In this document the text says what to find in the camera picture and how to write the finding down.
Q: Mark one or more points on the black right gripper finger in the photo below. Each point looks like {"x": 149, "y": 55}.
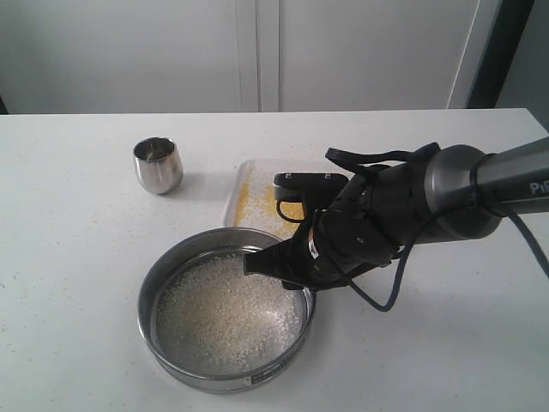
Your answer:
{"x": 287, "y": 261}
{"x": 316, "y": 285}

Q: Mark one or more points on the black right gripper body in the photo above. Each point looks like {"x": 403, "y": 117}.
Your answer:
{"x": 359, "y": 223}

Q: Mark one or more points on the yellow and white grain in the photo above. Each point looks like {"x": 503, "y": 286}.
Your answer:
{"x": 212, "y": 319}
{"x": 255, "y": 206}

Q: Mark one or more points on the round stainless steel sieve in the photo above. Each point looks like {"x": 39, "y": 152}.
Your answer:
{"x": 213, "y": 243}

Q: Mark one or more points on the stainless steel cup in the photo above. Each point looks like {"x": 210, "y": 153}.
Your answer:
{"x": 158, "y": 165}

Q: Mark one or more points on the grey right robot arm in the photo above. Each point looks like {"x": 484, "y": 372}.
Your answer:
{"x": 467, "y": 191}

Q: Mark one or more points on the white plastic tray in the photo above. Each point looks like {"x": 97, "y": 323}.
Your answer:
{"x": 275, "y": 167}

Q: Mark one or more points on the white cabinet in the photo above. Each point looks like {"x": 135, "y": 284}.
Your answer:
{"x": 240, "y": 56}

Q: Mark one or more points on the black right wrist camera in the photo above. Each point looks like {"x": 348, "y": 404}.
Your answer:
{"x": 312, "y": 190}

